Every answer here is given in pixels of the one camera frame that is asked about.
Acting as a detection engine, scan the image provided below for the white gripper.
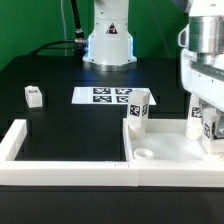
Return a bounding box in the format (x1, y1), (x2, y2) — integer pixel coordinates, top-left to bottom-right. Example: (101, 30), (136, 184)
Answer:
(178, 24), (224, 139)

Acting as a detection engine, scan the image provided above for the white square table top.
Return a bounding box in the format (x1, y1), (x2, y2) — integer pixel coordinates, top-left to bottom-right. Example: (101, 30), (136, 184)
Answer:
(121, 117), (224, 164)

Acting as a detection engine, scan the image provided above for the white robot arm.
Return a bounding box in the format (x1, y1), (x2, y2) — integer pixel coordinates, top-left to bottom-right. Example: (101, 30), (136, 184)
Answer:
(83, 0), (224, 138)

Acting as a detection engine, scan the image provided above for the white U-shaped fence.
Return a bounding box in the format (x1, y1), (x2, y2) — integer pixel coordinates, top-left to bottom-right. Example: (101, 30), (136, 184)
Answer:
(0, 119), (224, 187)

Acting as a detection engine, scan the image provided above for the white marker base plate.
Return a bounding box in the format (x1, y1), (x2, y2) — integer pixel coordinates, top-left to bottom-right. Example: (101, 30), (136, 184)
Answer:
(71, 86), (158, 106)

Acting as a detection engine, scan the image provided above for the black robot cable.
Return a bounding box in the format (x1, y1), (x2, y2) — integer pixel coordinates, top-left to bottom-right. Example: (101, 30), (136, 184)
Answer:
(29, 0), (89, 57)

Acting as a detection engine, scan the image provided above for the thin grey cable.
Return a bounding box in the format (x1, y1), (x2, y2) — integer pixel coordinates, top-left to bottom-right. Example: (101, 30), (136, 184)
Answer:
(60, 0), (69, 57)

